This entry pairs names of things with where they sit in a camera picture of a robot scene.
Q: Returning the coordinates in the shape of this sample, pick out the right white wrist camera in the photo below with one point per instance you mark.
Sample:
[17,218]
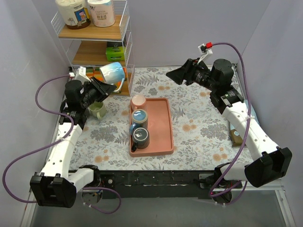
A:
[205,51]

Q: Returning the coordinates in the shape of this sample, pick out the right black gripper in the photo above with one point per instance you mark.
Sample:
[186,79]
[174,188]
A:
[188,72]

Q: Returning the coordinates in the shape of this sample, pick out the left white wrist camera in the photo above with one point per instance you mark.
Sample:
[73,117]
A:
[80,75]

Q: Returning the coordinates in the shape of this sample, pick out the pink mug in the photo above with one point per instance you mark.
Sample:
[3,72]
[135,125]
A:
[138,102]

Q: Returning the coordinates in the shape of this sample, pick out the brown toilet paper pack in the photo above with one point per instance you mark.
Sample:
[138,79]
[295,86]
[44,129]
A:
[74,13]

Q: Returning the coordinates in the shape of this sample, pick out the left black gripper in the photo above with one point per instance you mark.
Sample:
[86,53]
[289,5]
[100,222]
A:
[97,86]

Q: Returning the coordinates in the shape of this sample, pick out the blue butterfly mug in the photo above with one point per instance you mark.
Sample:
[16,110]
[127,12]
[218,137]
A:
[139,119]

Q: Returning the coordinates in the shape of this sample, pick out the green mug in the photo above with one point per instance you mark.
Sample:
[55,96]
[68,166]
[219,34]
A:
[98,110]

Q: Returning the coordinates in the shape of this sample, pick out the white toilet paper pack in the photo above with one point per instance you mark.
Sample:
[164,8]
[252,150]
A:
[102,12]

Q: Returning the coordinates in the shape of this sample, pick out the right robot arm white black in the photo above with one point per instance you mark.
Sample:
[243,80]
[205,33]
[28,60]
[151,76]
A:
[270,162]

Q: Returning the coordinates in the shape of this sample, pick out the blue chips bag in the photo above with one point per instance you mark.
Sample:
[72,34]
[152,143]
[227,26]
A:
[236,137]

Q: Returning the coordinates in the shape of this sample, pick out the pink plastic tray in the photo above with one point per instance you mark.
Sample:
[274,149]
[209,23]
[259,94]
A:
[159,127]

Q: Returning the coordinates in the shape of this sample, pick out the white wire wooden shelf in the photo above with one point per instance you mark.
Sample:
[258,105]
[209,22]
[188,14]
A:
[101,39]

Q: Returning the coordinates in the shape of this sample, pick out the black mug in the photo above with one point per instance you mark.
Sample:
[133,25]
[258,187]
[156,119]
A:
[141,139]

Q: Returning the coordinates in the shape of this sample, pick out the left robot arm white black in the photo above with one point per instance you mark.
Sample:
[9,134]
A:
[55,185]

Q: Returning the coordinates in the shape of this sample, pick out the light blue white mug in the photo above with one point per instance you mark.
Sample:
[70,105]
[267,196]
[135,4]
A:
[112,73]

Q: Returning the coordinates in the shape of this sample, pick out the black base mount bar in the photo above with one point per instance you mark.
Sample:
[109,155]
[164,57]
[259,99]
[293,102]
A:
[156,183]

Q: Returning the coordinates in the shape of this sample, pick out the floral table mat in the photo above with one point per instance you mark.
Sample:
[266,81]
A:
[201,135]

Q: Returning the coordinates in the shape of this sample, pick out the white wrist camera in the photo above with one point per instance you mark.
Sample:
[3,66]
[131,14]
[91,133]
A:
[205,51]
[80,75]

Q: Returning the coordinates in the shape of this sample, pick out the green tissue box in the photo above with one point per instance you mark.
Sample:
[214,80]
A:
[115,51]

